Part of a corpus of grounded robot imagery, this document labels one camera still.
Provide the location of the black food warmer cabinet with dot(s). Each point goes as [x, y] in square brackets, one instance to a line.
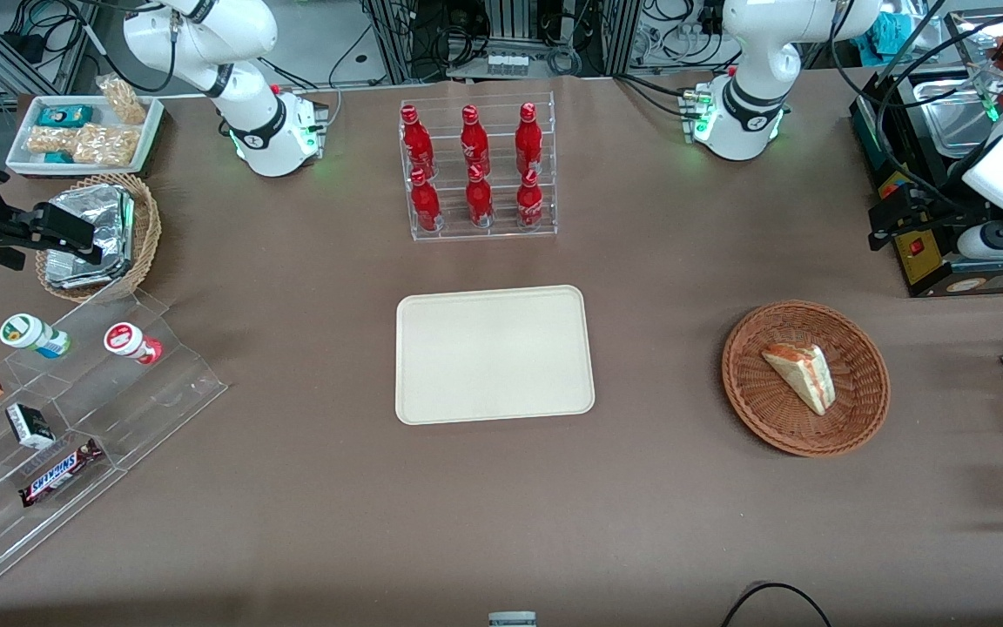
[928, 270]

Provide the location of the red emergency stop button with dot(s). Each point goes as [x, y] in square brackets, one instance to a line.
[895, 185]

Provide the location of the aluminium frame rack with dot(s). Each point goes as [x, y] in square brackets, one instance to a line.
[501, 26]

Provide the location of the green lid yogurt bottle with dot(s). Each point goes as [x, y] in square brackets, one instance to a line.
[27, 333]

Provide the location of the red lid yogurt bottle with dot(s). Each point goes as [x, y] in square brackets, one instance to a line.
[129, 340]

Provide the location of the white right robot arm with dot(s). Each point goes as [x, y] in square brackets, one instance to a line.
[266, 131]

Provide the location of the light tan wicker basket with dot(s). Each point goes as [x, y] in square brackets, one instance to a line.
[146, 235]

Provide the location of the small teal snack packet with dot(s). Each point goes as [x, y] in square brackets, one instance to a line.
[57, 158]

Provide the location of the red cola bottle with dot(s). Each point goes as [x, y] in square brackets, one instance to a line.
[529, 205]
[474, 139]
[479, 202]
[528, 139]
[417, 144]
[425, 207]

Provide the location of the clear acrylic stepped stand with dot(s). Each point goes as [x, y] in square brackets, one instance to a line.
[162, 392]

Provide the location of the small black white box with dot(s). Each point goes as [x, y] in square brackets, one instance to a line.
[30, 427]

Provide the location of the cream plastic tray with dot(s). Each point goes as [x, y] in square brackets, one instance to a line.
[494, 354]

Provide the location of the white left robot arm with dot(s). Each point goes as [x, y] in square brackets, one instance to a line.
[750, 104]

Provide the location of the steel warmer pan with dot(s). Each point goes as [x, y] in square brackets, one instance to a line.
[954, 113]

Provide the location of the white rectangular snack tray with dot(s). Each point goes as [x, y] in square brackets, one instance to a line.
[21, 157]

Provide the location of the clear acrylic bottle rack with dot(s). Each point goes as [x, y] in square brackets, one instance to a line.
[545, 222]

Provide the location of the teal snack box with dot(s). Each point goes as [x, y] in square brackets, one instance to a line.
[64, 115]

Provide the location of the grey white device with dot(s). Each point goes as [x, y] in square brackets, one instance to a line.
[512, 620]

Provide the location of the brown round wicker basket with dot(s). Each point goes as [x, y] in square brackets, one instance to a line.
[780, 409]

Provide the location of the foil wrapped packages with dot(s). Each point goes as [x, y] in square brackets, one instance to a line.
[105, 218]

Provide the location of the brown Snickers bar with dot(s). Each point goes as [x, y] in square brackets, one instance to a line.
[59, 473]

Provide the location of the triangular sandwich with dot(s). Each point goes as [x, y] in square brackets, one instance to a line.
[802, 374]

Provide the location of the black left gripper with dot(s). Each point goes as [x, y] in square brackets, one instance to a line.
[934, 205]

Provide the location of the red rocker switch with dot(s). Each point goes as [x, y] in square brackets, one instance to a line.
[916, 247]

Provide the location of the teal cloth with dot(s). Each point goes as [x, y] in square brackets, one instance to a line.
[891, 33]

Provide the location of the clear bag of nuts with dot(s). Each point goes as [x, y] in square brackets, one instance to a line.
[50, 139]
[105, 145]
[123, 100]

